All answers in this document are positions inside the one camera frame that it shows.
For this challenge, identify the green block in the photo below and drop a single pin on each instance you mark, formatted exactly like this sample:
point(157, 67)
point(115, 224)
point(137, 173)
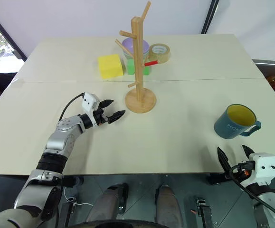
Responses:
point(130, 67)

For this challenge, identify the black table bracket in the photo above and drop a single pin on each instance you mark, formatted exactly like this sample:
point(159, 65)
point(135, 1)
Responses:
point(218, 179)
point(72, 181)

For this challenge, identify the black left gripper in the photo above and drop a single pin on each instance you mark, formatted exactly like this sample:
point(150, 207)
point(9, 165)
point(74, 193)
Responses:
point(101, 117)

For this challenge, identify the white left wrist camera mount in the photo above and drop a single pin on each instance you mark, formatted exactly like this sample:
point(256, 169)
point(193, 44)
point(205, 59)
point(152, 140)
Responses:
point(89, 101)

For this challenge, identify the purple bowl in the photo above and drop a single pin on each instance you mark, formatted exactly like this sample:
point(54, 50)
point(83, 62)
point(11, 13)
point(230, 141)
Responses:
point(128, 44)

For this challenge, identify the blue mug yellow inside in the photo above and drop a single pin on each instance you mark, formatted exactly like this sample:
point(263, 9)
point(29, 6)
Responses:
point(230, 127)

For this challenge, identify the yellow sponge block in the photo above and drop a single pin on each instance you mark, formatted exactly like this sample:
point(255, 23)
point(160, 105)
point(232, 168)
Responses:
point(110, 66)

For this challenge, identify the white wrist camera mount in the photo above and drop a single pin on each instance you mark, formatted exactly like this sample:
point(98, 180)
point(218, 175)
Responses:
point(89, 101)
point(265, 166)

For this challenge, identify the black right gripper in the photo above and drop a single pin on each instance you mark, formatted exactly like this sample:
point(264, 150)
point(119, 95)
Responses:
point(243, 169)

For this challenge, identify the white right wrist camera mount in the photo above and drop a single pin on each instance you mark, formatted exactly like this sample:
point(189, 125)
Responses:
point(265, 166)

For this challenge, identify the black wall post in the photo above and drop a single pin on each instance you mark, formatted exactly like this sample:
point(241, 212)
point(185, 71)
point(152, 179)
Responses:
point(209, 16)

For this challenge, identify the wooden mug tree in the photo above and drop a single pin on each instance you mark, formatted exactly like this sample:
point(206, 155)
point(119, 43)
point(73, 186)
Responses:
point(137, 71)

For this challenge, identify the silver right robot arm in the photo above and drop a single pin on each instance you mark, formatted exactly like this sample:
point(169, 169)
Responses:
point(270, 202)

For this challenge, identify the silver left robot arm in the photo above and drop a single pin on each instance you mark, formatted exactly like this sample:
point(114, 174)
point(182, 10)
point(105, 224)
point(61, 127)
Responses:
point(56, 142)

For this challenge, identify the dark rounded shape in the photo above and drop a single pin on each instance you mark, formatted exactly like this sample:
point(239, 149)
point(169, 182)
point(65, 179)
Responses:
point(108, 204)
point(168, 204)

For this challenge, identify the black floor stand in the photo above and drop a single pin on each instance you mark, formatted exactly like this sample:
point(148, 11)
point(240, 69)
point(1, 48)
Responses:
point(67, 211)
point(205, 211)

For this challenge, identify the grey robot torso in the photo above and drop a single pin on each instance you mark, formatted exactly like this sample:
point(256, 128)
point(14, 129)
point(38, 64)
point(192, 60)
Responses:
point(6, 219)

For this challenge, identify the black window frame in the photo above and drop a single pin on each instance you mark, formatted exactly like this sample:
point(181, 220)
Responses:
point(6, 33)

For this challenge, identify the brown packing tape roll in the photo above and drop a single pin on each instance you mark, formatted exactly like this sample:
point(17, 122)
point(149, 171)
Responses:
point(159, 54)

